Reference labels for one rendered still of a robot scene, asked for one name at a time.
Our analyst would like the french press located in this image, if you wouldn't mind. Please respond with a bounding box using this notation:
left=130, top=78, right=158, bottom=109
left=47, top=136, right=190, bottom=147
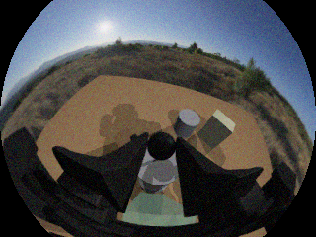
left=138, top=131, right=179, bottom=193

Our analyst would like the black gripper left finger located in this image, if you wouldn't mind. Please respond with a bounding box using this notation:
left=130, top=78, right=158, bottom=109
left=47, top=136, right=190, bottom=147
left=51, top=133, right=149, bottom=213

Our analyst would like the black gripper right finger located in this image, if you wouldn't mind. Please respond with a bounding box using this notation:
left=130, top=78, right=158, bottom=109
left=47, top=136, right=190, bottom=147
left=175, top=137, right=264, bottom=217

